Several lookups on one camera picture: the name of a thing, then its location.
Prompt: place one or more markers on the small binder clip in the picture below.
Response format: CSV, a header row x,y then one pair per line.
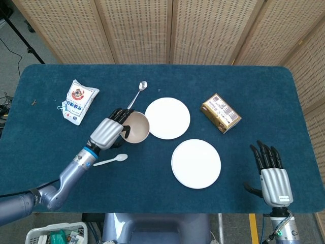
x,y
60,108

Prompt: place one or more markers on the white plastic basket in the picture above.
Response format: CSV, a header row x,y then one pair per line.
x,y
33,232

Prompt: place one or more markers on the metal table leg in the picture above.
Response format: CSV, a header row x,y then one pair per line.
x,y
220,228

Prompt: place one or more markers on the white round plate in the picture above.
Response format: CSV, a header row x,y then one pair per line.
x,y
195,163
168,118

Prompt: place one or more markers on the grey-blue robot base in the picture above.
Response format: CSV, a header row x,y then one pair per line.
x,y
155,226

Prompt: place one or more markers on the white plastic spoon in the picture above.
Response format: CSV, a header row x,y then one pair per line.
x,y
121,157

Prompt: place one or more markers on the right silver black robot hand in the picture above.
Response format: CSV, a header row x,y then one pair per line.
x,y
276,185

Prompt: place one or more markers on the black tripod stand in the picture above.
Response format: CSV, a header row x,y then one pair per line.
x,y
25,42

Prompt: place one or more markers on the white printed snack bag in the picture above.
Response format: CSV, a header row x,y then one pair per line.
x,y
78,101

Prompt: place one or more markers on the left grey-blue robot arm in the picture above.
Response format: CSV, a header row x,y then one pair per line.
x,y
73,170

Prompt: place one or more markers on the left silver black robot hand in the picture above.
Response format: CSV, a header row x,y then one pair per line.
x,y
105,133

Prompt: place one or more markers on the beige bowl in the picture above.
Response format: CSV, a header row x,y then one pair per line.
x,y
138,125

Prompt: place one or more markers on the woven wooden folding screen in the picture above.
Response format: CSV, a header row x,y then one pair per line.
x,y
137,30

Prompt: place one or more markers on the metal spoon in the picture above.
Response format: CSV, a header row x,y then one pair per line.
x,y
143,86

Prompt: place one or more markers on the gold brown carton box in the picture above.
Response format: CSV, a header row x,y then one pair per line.
x,y
221,113

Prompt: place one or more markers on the green packet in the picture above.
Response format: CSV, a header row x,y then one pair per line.
x,y
57,236

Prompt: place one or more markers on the dark blue table mat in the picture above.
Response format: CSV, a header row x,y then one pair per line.
x,y
152,188

